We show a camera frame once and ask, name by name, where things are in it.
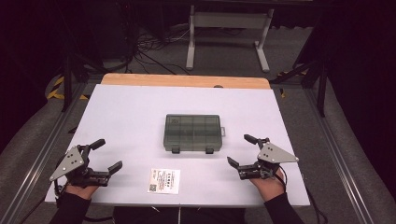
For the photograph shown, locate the yellow black floor tape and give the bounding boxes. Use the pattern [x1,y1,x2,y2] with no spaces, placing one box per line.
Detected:
[277,69,310,99]
[46,76,91,101]

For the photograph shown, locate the person's left hand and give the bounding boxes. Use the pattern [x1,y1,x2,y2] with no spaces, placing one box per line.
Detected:
[64,183,101,201]

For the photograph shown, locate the aluminium rail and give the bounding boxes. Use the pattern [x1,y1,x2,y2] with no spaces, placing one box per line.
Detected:
[0,82,89,224]
[303,88,376,224]

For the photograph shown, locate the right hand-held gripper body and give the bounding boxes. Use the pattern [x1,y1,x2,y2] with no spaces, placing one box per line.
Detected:
[237,138,299,181]

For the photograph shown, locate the white metal stand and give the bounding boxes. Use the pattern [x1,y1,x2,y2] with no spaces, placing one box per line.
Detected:
[185,5,275,73]

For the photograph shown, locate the person's right hand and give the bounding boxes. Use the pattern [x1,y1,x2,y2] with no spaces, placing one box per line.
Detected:
[248,169,286,203]

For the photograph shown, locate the black floor cables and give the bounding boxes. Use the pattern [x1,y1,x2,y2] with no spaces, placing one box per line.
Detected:
[124,26,191,76]

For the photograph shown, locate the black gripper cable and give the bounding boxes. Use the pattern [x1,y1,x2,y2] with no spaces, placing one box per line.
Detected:
[278,166,329,224]

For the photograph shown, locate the person's dark clothing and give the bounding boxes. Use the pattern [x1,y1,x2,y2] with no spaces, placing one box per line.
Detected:
[112,205,247,224]

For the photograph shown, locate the black stand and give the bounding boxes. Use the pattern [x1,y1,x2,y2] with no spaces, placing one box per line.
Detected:
[270,57,330,119]
[60,46,108,113]

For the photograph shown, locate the white printed paper slip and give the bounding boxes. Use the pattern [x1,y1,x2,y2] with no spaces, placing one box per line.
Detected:
[147,168,181,195]

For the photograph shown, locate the wooden table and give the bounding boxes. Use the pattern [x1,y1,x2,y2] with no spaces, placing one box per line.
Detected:
[101,73,271,90]

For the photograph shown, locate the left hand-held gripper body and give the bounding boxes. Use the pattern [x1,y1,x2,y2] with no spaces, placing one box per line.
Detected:
[49,144,112,188]

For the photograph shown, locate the translucent grey plastic compartment box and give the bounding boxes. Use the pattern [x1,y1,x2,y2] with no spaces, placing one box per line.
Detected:
[163,113,226,155]

